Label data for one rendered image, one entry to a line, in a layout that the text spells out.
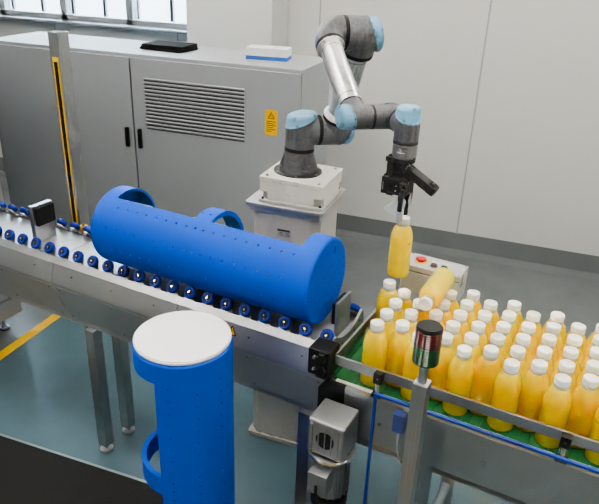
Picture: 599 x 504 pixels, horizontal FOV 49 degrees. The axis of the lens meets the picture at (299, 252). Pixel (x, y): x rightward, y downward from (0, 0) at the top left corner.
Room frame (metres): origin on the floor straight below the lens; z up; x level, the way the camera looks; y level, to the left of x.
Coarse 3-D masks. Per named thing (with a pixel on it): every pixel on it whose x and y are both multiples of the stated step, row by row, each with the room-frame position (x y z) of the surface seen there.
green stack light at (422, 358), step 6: (414, 348) 1.30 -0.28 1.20; (414, 354) 1.29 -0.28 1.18; (420, 354) 1.28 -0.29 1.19; (426, 354) 1.27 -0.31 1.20; (432, 354) 1.27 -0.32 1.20; (438, 354) 1.28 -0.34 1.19; (414, 360) 1.29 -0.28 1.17; (420, 360) 1.28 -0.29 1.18; (426, 360) 1.27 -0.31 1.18; (432, 360) 1.27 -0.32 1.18; (438, 360) 1.29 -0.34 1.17; (420, 366) 1.28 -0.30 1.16; (426, 366) 1.27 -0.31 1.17; (432, 366) 1.27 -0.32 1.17
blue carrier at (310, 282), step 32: (128, 192) 2.28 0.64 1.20; (96, 224) 2.10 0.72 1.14; (128, 224) 2.05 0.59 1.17; (160, 224) 2.01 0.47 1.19; (192, 224) 1.97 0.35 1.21; (128, 256) 2.03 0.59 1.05; (160, 256) 1.96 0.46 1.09; (192, 256) 1.90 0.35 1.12; (224, 256) 1.85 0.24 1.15; (256, 256) 1.82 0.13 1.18; (288, 256) 1.78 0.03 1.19; (320, 256) 1.77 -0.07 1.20; (224, 288) 1.85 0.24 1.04; (256, 288) 1.78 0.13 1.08; (288, 288) 1.73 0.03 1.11; (320, 288) 1.78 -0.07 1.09; (320, 320) 1.80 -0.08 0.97
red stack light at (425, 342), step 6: (420, 336) 1.28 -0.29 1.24; (426, 336) 1.28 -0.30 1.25; (432, 336) 1.27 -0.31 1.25; (438, 336) 1.28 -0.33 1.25; (414, 342) 1.30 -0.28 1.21; (420, 342) 1.28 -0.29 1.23; (426, 342) 1.27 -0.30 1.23; (432, 342) 1.27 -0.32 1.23; (438, 342) 1.28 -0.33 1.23; (420, 348) 1.28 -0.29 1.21; (426, 348) 1.27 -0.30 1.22; (432, 348) 1.27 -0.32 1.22; (438, 348) 1.28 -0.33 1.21
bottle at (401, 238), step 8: (400, 224) 1.88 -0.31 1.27; (408, 224) 1.88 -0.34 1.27; (392, 232) 1.89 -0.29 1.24; (400, 232) 1.87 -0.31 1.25; (408, 232) 1.87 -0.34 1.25; (392, 240) 1.88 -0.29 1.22; (400, 240) 1.86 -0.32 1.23; (408, 240) 1.86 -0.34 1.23; (392, 248) 1.88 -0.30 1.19; (400, 248) 1.86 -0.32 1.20; (408, 248) 1.87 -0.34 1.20; (392, 256) 1.87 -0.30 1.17; (400, 256) 1.86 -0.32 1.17; (408, 256) 1.87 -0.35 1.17; (392, 264) 1.87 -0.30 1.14; (400, 264) 1.86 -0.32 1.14; (408, 264) 1.87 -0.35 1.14; (392, 272) 1.87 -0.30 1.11; (400, 272) 1.86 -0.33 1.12; (408, 272) 1.88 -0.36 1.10
